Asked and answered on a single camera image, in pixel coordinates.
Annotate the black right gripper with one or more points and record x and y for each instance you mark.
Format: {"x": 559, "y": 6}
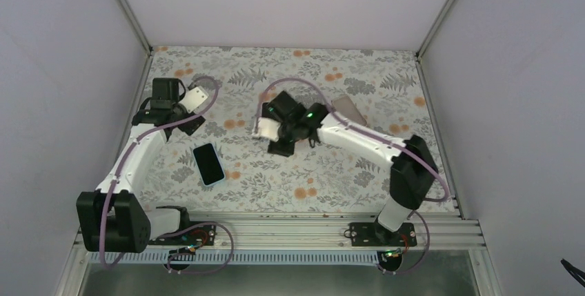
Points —
{"x": 287, "y": 150}

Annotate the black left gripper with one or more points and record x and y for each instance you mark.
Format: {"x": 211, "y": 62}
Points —
{"x": 191, "y": 126}

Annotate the blue-cased black phone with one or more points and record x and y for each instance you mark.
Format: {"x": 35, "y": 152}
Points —
{"x": 208, "y": 163}

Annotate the beige phone case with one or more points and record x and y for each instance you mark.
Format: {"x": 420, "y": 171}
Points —
{"x": 347, "y": 108}

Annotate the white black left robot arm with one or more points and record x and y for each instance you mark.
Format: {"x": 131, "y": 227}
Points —
{"x": 111, "y": 217}

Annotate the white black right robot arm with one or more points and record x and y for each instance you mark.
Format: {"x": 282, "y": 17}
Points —
{"x": 284, "y": 122}

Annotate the floral patterned table mat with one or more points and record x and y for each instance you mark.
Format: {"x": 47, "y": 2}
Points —
{"x": 383, "y": 84}

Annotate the black object at edge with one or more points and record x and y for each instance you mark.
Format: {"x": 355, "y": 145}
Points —
{"x": 577, "y": 274}

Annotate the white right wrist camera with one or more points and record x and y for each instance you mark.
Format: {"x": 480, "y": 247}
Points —
{"x": 267, "y": 128}

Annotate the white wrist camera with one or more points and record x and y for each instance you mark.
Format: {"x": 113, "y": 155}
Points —
{"x": 267, "y": 128}
{"x": 193, "y": 99}

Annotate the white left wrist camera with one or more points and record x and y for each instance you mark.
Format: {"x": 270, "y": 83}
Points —
{"x": 193, "y": 99}

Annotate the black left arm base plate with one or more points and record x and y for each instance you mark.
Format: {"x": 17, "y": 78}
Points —
{"x": 197, "y": 234}

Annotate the aluminium rail frame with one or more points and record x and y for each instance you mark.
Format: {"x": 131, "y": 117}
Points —
{"x": 298, "y": 254}

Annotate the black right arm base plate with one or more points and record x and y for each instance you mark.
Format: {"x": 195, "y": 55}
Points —
{"x": 372, "y": 234}

